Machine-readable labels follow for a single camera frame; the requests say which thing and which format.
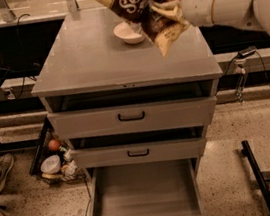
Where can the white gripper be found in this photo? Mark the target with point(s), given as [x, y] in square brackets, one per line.
[197, 1]

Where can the brown chip bag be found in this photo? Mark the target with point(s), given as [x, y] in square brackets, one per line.
[160, 30]

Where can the grey drawer cabinet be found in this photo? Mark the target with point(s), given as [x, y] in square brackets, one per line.
[89, 68]

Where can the grey top drawer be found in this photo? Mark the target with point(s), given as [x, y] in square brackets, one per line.
[135, 118]

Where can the grey drawer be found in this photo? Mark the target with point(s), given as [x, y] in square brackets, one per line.
[167, 188]
[135, 118]
[139, 153]

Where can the grey middle drawer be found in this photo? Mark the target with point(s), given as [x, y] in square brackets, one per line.
[139, 153]

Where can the grey bottom drawer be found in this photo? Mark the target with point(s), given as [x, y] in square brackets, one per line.
[167, 188]

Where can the white ceramic bowl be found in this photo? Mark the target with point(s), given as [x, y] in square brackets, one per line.
[124, 31]

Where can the black power adapter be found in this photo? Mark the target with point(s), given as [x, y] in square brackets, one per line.
[251, 50]

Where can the red apple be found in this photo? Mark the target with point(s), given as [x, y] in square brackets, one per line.
[54, 145]

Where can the white bowl in basket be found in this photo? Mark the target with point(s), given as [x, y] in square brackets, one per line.
[51, 165]

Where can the black metal bar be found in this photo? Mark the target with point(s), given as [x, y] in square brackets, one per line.
[260, 180]

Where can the grey sneaker upper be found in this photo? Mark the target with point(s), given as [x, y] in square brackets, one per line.
[6, 164]

